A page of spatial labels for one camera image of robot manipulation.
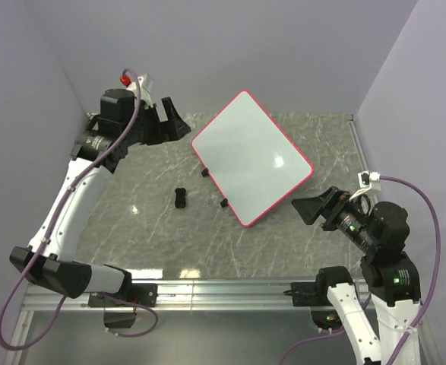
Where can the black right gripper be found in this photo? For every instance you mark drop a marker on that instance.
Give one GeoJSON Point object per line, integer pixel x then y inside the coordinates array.
{"type": "Point", "coordinates": [154, 132]}

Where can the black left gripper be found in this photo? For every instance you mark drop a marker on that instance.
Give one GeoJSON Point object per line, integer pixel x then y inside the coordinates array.
{"type": "Point", "coordinates": [338, 211]}

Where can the pink framed whiteboard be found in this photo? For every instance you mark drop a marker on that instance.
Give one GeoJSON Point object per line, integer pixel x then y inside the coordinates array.
{"type": "Point", "coordinates": [251, 160]}

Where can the blue whiteboard eraser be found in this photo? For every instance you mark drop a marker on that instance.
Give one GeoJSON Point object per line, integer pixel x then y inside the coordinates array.
{"type": "Point", "coordinates": [180, 200]}

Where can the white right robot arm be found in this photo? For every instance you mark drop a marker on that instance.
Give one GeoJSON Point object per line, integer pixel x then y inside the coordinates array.
{"type": "Point", "coordinates": [393, 282]}

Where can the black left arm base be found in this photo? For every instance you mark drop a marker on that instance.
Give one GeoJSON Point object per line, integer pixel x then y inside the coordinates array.
{"type": "Point", "coordinates": [124, 300]}

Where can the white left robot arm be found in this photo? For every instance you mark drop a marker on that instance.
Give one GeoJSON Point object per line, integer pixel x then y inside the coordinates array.
{"type": "Point", "coordinates": [206, 198]}

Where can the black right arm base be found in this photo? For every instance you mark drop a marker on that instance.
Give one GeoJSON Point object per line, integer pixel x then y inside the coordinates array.
{"type": "Point", "coordinates": [305, 294]}

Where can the wire whiteboard stand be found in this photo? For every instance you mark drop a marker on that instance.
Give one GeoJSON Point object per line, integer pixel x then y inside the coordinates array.
{"type": "Point", "coordinates": [224, 203]}

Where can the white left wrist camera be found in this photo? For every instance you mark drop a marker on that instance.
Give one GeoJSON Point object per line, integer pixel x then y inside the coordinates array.
{"type": "Point", "coordinates": [145, 81]}

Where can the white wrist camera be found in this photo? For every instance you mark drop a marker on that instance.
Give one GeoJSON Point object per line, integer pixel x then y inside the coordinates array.
{"type": "Point", "coordinates": [369, 184]}
{"type": "Point", "coordinates": [145, 81]}

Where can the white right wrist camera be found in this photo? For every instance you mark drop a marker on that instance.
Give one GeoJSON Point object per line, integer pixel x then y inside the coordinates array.
{"type": "Point", "coordinates": [369, 184]}

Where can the aluminium mounting rail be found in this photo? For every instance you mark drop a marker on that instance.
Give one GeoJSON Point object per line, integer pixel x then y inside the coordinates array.
{"type": "Point", "coordinates": [185, 295]}

